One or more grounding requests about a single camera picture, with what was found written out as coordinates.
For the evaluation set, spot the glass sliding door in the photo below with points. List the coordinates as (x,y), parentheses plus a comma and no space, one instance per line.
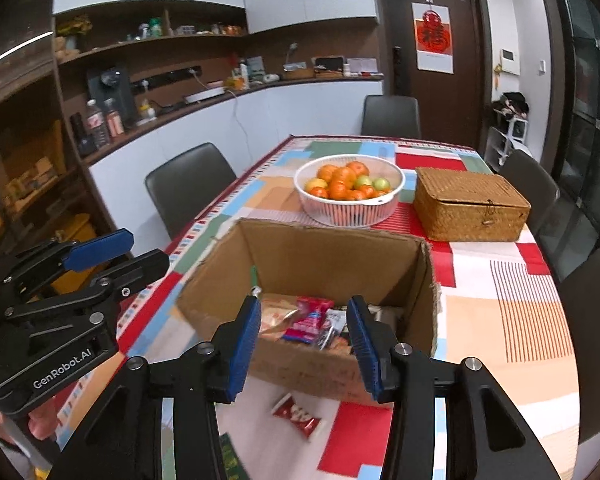
(585,110)

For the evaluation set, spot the woven basket with lid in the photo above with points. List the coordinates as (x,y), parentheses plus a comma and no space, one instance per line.
(470,205)

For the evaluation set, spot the white lower cabinets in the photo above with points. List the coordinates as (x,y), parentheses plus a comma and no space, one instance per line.
(290,110)

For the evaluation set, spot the green lollipop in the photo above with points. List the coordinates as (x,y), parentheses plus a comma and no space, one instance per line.
(254,277)

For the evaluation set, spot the green fruit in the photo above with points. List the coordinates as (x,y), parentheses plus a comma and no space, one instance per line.
(364,181)
(380,183)

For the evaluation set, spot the white stool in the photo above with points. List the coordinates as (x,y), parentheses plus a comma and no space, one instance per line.
(502,142)

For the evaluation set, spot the dark bottle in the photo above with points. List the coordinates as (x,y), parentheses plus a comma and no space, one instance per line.
(81,135)

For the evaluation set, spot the white tray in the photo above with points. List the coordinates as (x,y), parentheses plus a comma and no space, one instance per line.
(202,95)

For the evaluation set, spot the small yellow bottle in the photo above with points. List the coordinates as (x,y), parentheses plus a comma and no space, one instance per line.
(147,110)

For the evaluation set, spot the brown cardboard box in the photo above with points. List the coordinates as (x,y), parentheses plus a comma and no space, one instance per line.
(305,260)

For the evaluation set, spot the yellow flowers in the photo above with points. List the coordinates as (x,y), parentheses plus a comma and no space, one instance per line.
(74,25)

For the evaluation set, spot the person's left hand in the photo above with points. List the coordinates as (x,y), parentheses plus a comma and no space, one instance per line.
(42,420)

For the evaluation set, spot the pile of oranges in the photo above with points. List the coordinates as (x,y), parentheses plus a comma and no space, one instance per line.
(342,180)

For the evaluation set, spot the white fruit basket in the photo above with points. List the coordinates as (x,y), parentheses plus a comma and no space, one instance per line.
(350,212)

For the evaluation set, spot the grey dining chair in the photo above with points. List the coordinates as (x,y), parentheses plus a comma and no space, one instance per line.
(595,335)
(390,117)
(190,185)
(527,185)

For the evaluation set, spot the red snack packet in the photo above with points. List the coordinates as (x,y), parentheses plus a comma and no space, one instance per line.
(295,414)

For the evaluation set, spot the white desk lamp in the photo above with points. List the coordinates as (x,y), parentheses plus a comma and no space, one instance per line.
(292,50)

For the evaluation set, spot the red and white door poster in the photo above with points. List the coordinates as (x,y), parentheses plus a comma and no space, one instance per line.
(432,37)

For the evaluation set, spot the green snack packet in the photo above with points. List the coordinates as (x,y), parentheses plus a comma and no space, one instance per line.
(230,460)

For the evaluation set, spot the dark brown door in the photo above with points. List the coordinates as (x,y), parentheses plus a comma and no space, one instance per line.
(455,105)

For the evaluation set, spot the black power strip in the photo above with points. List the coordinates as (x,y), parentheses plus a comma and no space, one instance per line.
(167,77)

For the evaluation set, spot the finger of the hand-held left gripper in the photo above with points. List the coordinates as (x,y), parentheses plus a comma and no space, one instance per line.
(140,270)
(100,247)

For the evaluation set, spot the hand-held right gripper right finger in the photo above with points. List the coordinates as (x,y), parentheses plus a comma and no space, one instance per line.
(365,350)

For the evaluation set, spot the dark bag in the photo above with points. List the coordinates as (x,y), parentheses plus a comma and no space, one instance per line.
(512,105)

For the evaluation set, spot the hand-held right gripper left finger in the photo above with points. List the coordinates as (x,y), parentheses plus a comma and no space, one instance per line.
(245,350)

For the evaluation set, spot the pink snack packet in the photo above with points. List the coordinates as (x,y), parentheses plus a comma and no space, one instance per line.
(307,320)

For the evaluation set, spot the white wall intercom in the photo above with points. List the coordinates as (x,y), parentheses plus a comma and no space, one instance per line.
(510,61)

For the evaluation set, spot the clear water bottle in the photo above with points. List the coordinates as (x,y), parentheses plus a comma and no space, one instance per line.
(97,125)
(114,119)

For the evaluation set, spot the black water dispenser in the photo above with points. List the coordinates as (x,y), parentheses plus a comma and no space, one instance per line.
(115,92)

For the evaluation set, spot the beige snack packet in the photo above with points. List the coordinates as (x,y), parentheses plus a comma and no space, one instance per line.
(275,320)

